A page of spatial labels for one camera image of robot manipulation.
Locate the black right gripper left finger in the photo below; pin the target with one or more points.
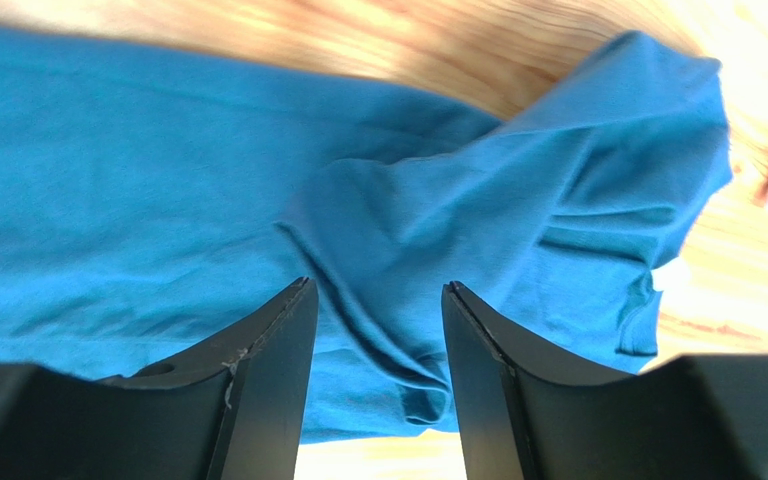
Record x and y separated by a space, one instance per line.
228 407

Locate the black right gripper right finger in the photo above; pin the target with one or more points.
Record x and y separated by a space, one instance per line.
529 409

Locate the teal blue t shirt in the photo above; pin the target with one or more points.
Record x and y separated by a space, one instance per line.
151 197

